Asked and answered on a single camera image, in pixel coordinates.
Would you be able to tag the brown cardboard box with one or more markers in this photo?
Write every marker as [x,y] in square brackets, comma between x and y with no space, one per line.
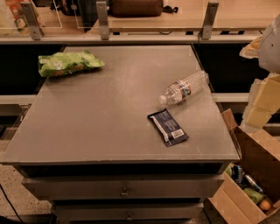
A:
[260,158]

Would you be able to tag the orange fruit in box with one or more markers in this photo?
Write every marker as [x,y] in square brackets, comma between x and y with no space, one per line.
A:
[265,205]

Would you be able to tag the right metal bracket post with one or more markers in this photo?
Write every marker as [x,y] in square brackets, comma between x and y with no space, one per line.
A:
[207,27]

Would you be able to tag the colourful snack bag on shelf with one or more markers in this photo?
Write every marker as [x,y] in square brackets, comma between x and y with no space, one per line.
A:
[12,19]

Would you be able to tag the lower drawer with knob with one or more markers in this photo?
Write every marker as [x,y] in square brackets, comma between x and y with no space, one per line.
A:
[128,212]

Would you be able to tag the metal bracket post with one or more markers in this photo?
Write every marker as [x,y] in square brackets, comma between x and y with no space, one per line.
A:
[207,27]
[101,7]
[31,19]

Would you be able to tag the left metal bracket post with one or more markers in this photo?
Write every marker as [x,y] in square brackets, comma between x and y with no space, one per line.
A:
[31,19]

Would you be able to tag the green snack bag in box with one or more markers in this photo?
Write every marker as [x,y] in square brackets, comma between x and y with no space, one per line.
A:
[256,197]

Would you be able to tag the silver blue can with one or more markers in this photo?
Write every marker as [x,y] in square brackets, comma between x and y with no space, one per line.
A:
[253,184]

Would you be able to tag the upper drawer with knob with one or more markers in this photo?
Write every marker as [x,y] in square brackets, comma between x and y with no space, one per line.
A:
[124,187]

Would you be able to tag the clear plastic water bottle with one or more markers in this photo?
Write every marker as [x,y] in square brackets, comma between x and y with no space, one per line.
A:
[184,88]

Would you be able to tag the dark soda can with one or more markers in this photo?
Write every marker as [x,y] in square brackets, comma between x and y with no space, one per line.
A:
[237,174]

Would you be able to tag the green rice chip bag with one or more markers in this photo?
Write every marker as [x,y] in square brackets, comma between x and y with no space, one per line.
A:
[64,63]

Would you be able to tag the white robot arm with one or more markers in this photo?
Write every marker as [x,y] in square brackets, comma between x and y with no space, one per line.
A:
[269,52]

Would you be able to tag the middle metal bracket post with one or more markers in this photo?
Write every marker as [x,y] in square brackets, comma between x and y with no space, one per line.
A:
[101,7]

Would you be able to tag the grey drawer cabinet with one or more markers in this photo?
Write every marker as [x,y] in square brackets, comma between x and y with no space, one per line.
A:
[95,124]

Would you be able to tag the brown bag on shelf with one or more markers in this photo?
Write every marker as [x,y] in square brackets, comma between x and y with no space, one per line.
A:
[136,8]

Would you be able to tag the dark blue rxbar wrapper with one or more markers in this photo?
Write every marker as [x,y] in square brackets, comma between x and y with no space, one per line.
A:
[170,130]

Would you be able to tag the drawer with knob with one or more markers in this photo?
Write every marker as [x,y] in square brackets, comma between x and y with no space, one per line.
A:
[128,212]
[124,187]

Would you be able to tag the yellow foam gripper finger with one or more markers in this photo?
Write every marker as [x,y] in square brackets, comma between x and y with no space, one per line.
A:
[251,50]
[263,102]

